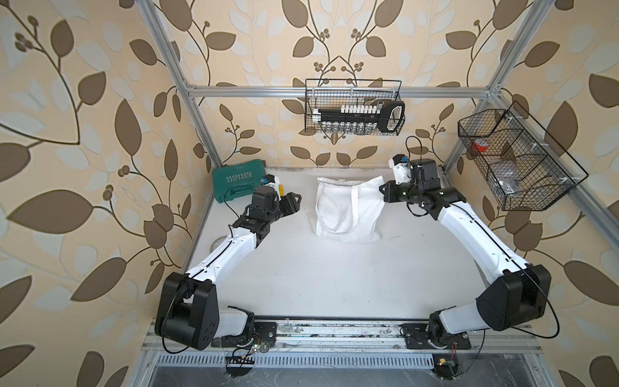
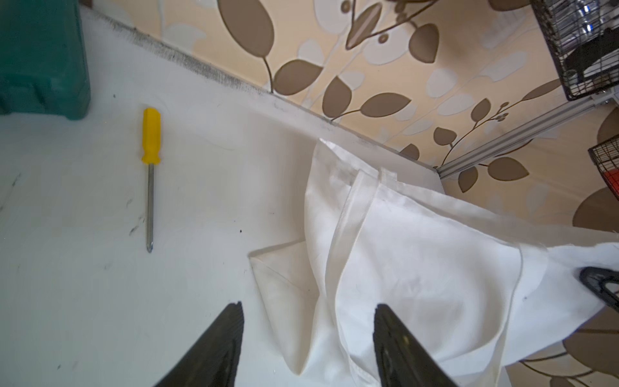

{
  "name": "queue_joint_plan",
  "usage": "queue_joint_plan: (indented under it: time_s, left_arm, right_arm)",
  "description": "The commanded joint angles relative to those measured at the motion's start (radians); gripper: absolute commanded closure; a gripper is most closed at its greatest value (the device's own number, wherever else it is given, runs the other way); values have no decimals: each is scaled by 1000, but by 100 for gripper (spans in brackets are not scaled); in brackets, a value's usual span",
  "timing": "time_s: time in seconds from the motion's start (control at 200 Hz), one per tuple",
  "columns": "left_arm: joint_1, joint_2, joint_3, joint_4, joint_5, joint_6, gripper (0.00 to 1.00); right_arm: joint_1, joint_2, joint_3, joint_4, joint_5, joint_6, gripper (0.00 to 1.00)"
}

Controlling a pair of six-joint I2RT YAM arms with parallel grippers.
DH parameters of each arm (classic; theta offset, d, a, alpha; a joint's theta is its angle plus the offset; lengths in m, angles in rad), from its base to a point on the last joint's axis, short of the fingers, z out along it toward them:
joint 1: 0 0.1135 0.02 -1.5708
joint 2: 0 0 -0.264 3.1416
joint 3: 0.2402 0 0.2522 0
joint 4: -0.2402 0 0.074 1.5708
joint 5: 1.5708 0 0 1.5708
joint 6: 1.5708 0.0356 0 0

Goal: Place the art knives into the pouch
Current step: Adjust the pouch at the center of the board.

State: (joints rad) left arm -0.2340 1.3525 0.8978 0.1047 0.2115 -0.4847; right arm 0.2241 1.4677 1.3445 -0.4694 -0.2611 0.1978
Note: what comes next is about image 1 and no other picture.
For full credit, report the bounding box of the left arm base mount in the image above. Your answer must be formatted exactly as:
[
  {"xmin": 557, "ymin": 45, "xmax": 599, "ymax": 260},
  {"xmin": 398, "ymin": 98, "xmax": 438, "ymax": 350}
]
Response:
[{"xmin": 211, "ymin": 320, "xmax": 277, "ymax": 352}]

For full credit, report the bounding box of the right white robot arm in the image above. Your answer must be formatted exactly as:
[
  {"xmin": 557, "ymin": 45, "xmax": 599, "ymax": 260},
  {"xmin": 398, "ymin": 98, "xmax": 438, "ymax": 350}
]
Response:
[{"xmin": 379, "ymin": 181, "xmax": 553, "ymax": 335}]

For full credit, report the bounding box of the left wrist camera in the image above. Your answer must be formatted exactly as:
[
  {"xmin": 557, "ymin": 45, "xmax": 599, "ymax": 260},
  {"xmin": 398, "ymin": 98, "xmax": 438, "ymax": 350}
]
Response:
[{"xmin": 261, "ymin": 174, "xmax": 280, "ymax": 196}]

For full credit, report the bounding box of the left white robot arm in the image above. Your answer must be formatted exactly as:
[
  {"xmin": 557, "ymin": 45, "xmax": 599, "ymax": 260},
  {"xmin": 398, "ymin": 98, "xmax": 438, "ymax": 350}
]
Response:
[{"xmin": 154, "ymin": 184, "xmax": 302, "ymax": 353}]

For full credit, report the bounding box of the black wire basket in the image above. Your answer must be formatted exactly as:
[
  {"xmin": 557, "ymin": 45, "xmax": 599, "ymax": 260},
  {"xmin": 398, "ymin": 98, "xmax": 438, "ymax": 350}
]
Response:
[
  {"xmin": 304, "ymin": 77, "xmax": 406, "ymax": 138},
  {"xmin": 458, "ymin": 101, "xmax": 589, "ymax": 211}
]

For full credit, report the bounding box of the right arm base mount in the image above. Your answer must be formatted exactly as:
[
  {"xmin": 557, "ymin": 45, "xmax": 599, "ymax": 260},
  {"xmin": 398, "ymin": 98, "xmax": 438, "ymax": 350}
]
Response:
[{"xmin": 400, "ymin": 321, "xmax": 472, "ymax": 350}]

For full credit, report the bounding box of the white printed tote pouch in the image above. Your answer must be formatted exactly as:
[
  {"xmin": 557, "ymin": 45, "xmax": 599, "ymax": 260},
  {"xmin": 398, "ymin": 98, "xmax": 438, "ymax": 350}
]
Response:
[{"xmin": 312, "ymin": 176, "xmax": 385, "ymax": 243}]

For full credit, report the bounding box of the red item in basket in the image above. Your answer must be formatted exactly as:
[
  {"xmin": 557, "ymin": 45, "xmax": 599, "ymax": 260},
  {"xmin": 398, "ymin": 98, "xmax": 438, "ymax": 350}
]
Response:
[{"xmin": 472, "ymin": 138, "xmax": 489, "ymax": 154}]

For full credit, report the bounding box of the aluminium front rail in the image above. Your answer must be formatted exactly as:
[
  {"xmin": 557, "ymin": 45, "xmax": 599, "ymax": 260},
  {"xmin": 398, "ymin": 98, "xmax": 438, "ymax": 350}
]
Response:
[{"xmin": 139, "ymin": 316, "xmax": 545, "ymax": 356}]

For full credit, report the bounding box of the back black wire basket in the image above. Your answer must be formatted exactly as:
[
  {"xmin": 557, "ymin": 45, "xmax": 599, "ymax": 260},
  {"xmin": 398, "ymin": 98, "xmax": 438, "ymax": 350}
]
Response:
[{"xmin": 304, "ymin": 77, "xmax": 406, "ymax": 138}]

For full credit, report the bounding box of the clear plastic bag in basket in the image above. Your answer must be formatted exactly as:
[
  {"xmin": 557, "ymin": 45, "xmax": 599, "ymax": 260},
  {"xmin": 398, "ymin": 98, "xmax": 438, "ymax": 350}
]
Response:
[{"xmin": 488, "ymin": 161, "xmax": 523, "ymax": 195}]

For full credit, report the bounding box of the green plastic tool case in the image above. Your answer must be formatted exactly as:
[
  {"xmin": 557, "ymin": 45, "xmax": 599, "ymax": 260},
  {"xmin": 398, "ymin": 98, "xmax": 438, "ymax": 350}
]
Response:
[{"xmin": 212, "ymin": 160, "xmax": 266, "ymax": 203}]

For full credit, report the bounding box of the black socket bit holder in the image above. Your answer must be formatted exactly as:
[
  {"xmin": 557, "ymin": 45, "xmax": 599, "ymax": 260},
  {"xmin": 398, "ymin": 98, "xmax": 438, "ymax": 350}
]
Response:
[{"xmin": 309, "ymin": 101, "xmax": 406, "ymax": 135}]

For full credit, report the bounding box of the right black wire basket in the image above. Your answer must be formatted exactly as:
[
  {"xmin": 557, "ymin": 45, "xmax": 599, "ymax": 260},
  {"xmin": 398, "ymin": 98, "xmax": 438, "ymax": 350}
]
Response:
[{"xmin": 458, "ymin": 101, "xmax": 589, "ymax": 211}]

